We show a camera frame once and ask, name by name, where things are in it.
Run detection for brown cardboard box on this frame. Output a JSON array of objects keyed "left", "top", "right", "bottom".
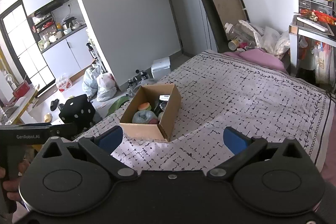
[{"left": 120, "top": 84, "right": 181, "bottom": 142}]

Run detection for black dotted dice stool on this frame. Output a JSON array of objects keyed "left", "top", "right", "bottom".
[{"left": 59, "top": 94, "right": 96, "bottom": 133}]

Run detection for brown folded board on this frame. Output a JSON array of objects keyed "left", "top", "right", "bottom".
[{"left": 202, "top": 0, "right": 249, "bottom": 53}]

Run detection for paper cup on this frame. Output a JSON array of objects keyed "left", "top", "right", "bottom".
[{"left": 228, "top": 38, "right": 242, "bottom": 51}]

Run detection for pink pillow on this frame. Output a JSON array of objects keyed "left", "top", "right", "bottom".
[{"left": 224, "top": 49, "right": 287, "bottom": 73}]

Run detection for white crumpled plastic bags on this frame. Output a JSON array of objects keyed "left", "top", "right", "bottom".
[{"left": 238, "top": 20, "right": 290, "bottom": 56}]

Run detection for fluffy grey-blue plush ball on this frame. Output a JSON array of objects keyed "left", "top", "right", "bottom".
[{"left": 132, "top": 110, "right": 158, "bottom": 124}]

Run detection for white desk shelf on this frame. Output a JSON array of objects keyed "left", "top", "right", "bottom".
[{"left": 288, "top": 0, "right": 336, "bottom": 88}]

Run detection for green cartoon cushion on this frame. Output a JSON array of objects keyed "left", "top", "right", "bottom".
[{"left": 106, "top": 96, "right": 129, "bottom": 117}]

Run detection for dark crinkled plastic bag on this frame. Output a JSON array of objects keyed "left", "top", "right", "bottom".
[{"left": 154, "top": 94, "right": 170, "bottom": 115}]

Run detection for clear plastic bottle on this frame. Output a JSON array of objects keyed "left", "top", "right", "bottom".
[{"left": 224, "top": 23, "right": 249, "bottom": 40}]

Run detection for orange green watermelon plush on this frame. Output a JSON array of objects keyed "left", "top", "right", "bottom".
[{"left": 138, "top": 102, "right": 151, "bottom": 111}]

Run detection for white patterned bed blanket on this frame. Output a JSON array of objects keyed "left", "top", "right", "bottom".
[{"left": 73, "top": 50, "right": 334, "bottom": 175}]

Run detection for white small box appliance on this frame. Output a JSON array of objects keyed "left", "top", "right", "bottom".
[{"left": 151, "top": 57, "right": 171, "bottom": 80}]

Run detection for person left hand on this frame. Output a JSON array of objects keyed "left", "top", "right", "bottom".
[{"left": 2, "top": 159, "right": 30, "bottom": 202}]

